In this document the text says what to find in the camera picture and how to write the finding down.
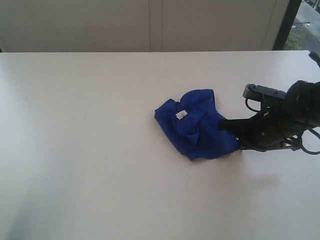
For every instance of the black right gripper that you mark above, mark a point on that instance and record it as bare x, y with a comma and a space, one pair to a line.
280, 127

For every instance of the blue microfiber towel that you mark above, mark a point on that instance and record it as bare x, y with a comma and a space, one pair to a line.
191, 125

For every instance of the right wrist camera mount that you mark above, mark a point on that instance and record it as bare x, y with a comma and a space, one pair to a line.
267, 97

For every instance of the dark window frame post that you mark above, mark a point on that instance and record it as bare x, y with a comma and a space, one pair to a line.
286, 24

